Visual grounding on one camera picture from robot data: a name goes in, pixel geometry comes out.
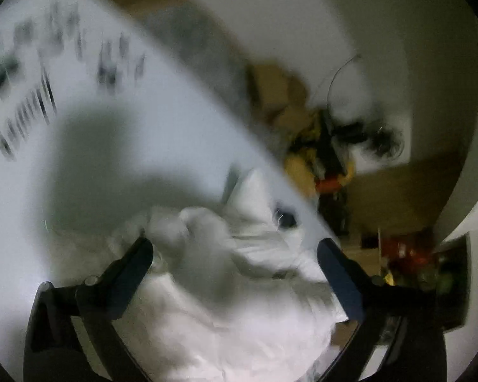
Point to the black electric fan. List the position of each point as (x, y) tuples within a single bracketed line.
[(386, 139)]

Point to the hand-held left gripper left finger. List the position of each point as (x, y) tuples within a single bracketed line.
[(129, 276)]

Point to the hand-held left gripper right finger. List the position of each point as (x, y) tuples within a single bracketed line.
[(342, 282)]

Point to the white zip jacket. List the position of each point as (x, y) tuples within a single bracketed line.
[(231, 286)]

